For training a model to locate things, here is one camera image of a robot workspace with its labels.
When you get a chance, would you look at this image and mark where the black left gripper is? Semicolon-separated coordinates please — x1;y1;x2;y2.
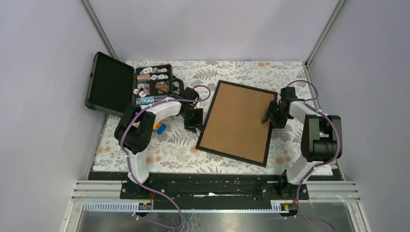
180;106;204;133

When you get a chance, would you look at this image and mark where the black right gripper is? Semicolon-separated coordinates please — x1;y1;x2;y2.
261;101;288;130

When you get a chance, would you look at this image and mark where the black picture frame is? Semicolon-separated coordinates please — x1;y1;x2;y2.
195;80;278;168

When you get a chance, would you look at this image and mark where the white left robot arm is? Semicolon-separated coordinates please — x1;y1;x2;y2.
115;87;204;199

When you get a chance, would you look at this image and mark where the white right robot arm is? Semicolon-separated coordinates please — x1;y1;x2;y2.
262;87;342;199

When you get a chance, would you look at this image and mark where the orange blue toy block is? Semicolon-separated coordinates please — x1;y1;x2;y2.
153;120;166;134

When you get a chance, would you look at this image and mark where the black poker chip case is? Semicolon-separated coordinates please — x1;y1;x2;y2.
85;52;184;117

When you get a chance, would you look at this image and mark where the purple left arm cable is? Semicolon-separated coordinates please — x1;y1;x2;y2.
120;85;212;230

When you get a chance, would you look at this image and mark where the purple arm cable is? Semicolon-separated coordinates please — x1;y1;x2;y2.
120;85;212;230
283;80;342;232

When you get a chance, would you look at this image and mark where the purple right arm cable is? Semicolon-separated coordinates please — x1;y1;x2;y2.
283;80;342;232

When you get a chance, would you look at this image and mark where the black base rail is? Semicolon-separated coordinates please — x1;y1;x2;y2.
120;173;309;210

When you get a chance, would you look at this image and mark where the right aluminium corner post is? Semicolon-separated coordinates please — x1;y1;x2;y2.
305;0;348;67

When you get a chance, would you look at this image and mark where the aluminium corner post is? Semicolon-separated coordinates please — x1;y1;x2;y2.
305;0;348;67
80;0;120;60

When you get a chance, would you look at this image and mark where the left aluminium corner post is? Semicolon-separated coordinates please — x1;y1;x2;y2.
80;0;120;60

